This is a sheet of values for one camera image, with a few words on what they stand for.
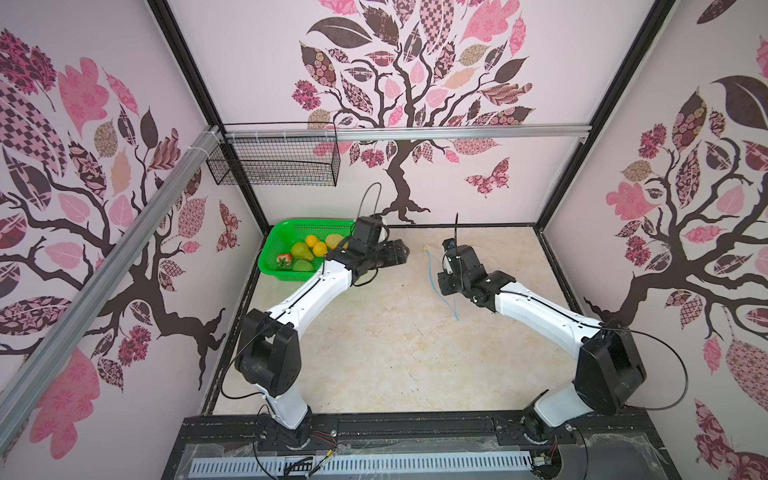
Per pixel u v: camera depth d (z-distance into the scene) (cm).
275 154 95
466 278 64
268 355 45
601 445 72
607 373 42
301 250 107
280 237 110
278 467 70
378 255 73
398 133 92
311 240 111
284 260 104
